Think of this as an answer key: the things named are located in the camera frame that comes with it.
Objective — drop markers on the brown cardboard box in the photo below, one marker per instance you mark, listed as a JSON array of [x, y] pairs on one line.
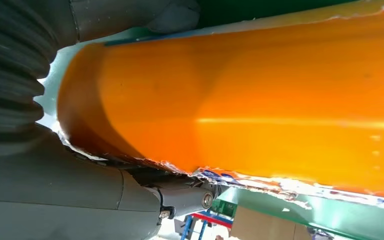
[[265, 227]]

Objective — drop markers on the green plastic crate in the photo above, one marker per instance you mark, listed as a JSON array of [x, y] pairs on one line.
[[224, 208]]

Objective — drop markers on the blue metal rack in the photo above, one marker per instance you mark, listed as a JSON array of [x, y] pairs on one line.
[[187, 228]]

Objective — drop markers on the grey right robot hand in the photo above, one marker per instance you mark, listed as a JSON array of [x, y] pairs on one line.
[[62, 198]]

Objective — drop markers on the red pole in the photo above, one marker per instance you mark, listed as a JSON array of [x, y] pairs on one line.
[[212, 220]]

